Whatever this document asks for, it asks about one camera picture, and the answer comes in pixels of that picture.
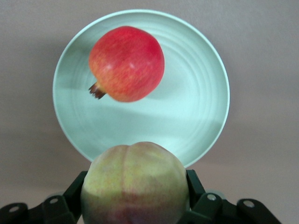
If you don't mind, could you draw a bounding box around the green round plate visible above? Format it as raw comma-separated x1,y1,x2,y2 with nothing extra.
52,9,231,169

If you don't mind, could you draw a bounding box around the red pomegranate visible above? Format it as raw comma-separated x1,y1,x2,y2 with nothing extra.
88,26,165,103

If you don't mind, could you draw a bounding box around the yellow pink peach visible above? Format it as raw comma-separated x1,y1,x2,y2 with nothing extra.
80,141,190,224

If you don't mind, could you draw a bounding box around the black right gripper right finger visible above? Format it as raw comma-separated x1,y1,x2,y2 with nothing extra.
177,169,281,224

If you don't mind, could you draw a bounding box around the brown table cloth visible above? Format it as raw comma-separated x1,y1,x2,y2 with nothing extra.
0,0,299,224

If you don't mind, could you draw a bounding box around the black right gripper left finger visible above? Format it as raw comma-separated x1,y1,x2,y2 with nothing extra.
0,171,88,224

